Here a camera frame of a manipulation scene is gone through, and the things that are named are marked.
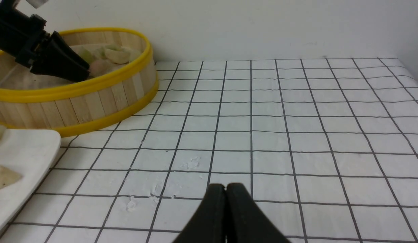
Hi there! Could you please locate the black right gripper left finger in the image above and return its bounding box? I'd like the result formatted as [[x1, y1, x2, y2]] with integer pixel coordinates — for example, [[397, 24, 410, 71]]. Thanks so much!
[[174, 184, 227, 243]]

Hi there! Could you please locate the cream white dumpling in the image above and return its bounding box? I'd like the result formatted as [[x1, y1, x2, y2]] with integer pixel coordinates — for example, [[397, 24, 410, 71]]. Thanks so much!
[[104, 49, 131, 64]]

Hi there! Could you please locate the white square plate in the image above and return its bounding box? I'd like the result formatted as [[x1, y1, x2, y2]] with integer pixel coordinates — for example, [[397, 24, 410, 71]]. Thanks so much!
[[0, 129, 62, 232]]

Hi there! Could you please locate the cream dumpling on plate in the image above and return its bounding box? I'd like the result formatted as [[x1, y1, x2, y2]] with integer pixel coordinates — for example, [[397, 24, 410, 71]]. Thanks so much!
[[0, 165, 22, 189]]

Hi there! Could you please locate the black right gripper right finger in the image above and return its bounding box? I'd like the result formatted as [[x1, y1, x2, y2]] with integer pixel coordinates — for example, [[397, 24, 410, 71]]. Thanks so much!
[[226, 183, 290, 243]]

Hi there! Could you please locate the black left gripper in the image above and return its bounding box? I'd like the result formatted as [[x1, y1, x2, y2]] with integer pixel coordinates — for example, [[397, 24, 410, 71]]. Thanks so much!
[[0, 0, 90, 82]]

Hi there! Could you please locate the yellow rimmed bamboo steamer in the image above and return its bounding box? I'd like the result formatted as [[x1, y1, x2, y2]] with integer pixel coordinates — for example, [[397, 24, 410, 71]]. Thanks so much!
[[0, 27, 159, 137]]

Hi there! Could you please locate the white checked tablecloth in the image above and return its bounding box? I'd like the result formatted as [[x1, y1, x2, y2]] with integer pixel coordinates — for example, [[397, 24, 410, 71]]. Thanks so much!
[[0, 58, 418, 243]]

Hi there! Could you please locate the pink dumpling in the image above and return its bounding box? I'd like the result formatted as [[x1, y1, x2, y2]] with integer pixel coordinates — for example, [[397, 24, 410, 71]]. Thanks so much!
[[89, 59, 114, 78]]

